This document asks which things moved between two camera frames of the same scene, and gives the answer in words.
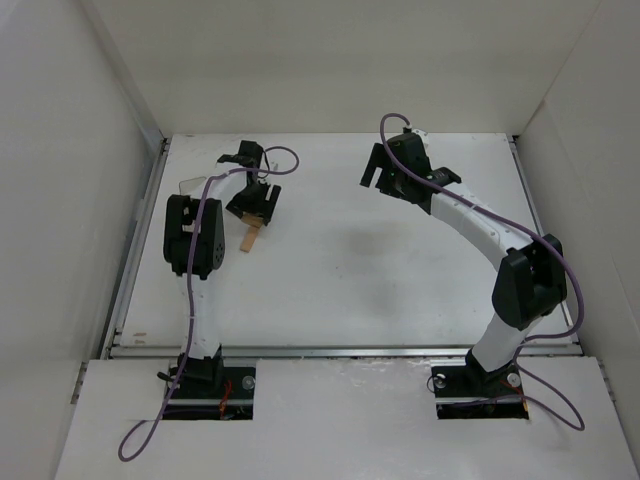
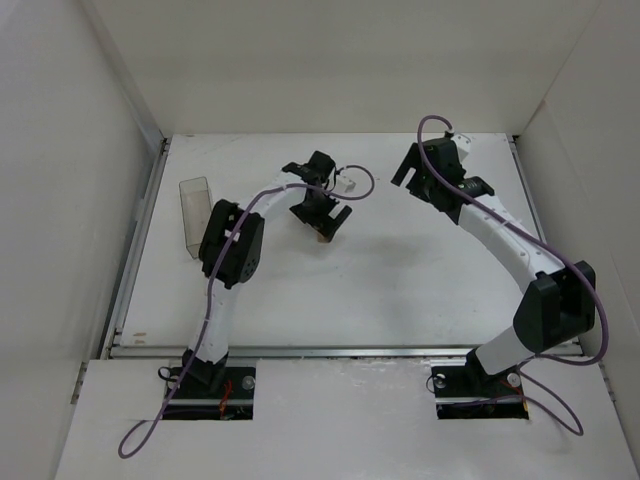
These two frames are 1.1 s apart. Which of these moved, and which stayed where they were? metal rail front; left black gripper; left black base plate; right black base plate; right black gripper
Moved: left black gripper; right black gripper
Stayed: left black base plate; right black base plate; metal rail front
